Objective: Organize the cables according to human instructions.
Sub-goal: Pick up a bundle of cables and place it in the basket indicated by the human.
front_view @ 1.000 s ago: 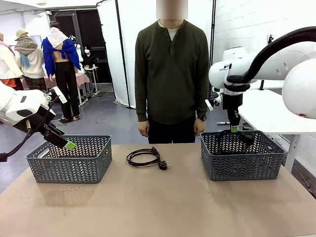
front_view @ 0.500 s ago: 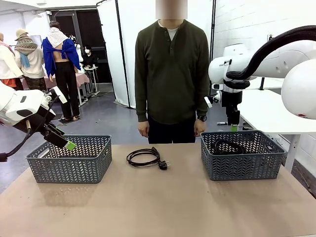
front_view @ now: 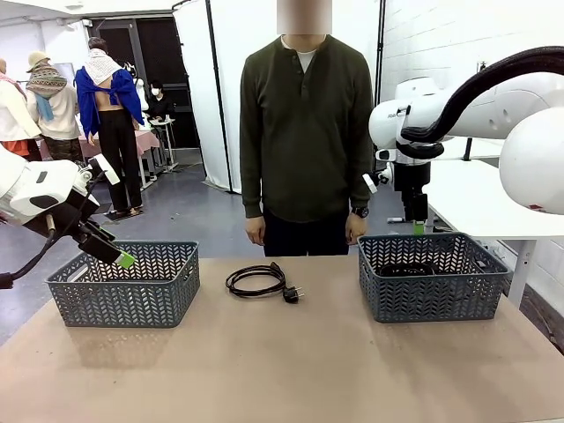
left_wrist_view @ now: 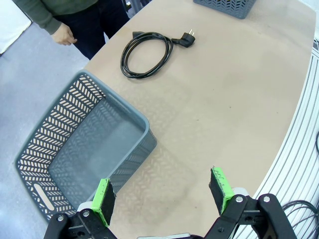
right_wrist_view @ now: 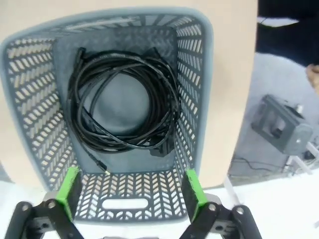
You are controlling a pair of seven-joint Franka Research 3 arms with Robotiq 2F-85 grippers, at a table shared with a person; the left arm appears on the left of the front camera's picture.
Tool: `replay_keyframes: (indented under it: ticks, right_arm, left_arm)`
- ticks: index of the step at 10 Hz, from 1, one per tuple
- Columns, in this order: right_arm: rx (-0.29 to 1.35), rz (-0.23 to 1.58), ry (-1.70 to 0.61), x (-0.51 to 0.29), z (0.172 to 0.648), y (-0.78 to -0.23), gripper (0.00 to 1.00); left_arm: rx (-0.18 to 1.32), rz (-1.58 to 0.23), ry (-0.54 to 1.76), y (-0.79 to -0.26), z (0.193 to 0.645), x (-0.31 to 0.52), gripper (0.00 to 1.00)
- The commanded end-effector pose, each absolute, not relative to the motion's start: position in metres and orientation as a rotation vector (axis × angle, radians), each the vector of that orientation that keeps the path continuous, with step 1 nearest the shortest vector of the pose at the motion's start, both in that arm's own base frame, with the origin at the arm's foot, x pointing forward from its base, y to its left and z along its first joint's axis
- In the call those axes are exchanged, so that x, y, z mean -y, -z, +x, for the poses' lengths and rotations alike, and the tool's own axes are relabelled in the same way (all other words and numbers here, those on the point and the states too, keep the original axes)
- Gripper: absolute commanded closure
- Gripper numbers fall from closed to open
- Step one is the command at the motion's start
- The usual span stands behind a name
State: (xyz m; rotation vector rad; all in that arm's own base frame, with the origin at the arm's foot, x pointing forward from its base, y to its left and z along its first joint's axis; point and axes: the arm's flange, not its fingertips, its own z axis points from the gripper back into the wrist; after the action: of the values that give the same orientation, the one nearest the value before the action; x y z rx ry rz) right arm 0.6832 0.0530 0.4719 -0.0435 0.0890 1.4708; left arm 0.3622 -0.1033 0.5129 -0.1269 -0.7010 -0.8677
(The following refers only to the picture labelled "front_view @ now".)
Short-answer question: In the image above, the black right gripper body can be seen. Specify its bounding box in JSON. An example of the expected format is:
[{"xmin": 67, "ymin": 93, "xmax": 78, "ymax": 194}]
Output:
[{"xmin": 393, "ymin": 163, "xmax": 431, "ymax": 196}]

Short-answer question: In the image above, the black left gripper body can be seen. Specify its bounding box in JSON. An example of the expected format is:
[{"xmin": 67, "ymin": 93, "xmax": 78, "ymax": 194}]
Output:
[{"xmin": 48, "ymin": 193, "xmax": 105, "ymax": 248}]

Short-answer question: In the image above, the black power cable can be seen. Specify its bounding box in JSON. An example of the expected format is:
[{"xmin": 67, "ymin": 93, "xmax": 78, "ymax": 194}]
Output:
[
  {"xmin": 225, "ymin": 262, "xmax": 305, "ymax": 305},
  {"xmin": 377, "ymin": 262, "xmax": 436, "ymax": 278}
]

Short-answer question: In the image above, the person's right forearm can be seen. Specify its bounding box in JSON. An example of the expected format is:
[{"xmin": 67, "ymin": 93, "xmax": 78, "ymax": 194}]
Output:
[{"xmin": 241, "ymin": 149, "xmax": 265, "ymax": 219}]

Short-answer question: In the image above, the person's left forearm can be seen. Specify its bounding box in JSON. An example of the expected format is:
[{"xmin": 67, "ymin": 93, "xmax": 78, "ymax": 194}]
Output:
[{"xmin": 347, "ymin": 149, "xmax": 375, "ymax": 211}]

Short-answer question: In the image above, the person's left hand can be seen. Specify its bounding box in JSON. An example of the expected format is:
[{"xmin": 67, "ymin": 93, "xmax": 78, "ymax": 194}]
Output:
[{"xmin": 345, "ymin": 215, "xmax": 369, "ymax": 245}]

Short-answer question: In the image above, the person's right hand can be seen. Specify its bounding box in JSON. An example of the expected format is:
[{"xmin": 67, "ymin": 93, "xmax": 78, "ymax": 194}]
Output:
[{"xmin": 244, "ymin": 216, "xmax": 265, "ymax": 246}]

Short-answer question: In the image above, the white table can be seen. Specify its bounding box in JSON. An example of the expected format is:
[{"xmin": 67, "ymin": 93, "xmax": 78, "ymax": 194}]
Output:
[
  {"xmin": 425, "ymin": 162, "xmax": 564, "ymax": 309},
  {"xmin": 440, "ymin": 136, "xmax": 506, "ymax": 162}
]

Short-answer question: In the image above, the grey plastic lattice basket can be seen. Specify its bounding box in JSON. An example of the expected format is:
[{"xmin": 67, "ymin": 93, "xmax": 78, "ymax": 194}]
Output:
[
  {"xmin": 358, "ymin": 232, "xmax": 512, "ymax": 324},
  {"xmin": 45, "ymin": 240, "xmax": 202, "ymax": 328}
]

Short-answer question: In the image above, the table with pink cloth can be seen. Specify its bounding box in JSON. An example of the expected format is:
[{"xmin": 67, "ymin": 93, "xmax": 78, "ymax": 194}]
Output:
[{"xmin": 78, "ymin": 130, "xmax": 160, "ymax": 177}]

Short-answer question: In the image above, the mannequin with blue shirt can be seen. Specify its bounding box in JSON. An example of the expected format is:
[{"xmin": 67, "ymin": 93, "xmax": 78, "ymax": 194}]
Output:
[{"xmin": 74, "ymin": 37, "xmax": 146, "ymax": 217}]

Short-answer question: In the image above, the mannequin with patterned scarf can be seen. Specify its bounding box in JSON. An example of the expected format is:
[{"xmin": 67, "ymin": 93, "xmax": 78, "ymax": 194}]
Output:
[{"xmin": 25, "ymin": 50, "xmax": 85, "ymax": 162}]

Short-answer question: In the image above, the person in green shirt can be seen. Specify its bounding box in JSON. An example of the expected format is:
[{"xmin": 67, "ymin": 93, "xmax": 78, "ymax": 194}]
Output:
[{"xmin": 240, "ymin": 0, "xmax": 375, "ymax": 257}]

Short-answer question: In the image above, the mannequin in white coat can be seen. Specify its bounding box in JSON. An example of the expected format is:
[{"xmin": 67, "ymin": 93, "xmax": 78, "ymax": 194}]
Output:
[{"xmin": 0, "ymin": 57, "xmax": 43, "ymax": 162}]

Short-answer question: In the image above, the small white desk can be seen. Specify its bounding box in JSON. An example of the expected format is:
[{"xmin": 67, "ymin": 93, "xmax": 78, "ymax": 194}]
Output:
[{"xmin": 148, "ymin": 117, "xmax": 180, "ymax": 174}]

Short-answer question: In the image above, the white mannequin torso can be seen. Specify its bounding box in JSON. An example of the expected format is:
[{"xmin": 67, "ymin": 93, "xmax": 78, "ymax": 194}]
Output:
[{"xmin": 124, "ymin": 61, "xmax": 152, "ymax": 112}]

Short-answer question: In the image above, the white backdrop curtain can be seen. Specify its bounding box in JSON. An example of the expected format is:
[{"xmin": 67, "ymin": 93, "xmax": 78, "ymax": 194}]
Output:
[{"xmin": 172, "ymin": 0, "xmax": 387, "ymax": 195}]

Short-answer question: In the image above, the black backdrop stand pole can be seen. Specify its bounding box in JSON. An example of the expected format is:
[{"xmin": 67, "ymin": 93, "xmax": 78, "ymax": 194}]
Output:
[{"xmin": 204, "ymin": 0, "xmax": 234, "ymax": 194}]

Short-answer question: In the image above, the black double door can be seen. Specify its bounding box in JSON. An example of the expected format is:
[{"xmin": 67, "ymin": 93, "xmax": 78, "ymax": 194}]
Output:
[{"xmin": 87, "ymin": 17, "xmax": 199, "ymax": 151}]

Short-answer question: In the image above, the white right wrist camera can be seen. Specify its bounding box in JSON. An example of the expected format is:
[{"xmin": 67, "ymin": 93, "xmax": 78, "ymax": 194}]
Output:
[{"xmin": 361, "ymin": 169, "xmax": 393, "ymax": 195}]

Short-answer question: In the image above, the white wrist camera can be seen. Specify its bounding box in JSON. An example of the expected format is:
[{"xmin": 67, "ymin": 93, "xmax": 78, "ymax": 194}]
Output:
[
  {"xmin": 74, "ymin": 156, "xmax": 121, "ymax": 186},
  {"xmin": 361, "ymin": 169, "xmax": 393, "ymax": 195}
]

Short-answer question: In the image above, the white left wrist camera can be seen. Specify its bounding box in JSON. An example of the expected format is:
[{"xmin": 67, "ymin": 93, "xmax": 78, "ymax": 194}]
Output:
[{"xmin": 74, "ymin": 156, "xmax": 121, "ymax": 186}]

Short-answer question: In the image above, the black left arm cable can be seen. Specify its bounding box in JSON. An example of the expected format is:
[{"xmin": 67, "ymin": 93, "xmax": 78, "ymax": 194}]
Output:
[{"xmin": 0, "ymin": 213, "xmax": 61, "ymax": 290}]

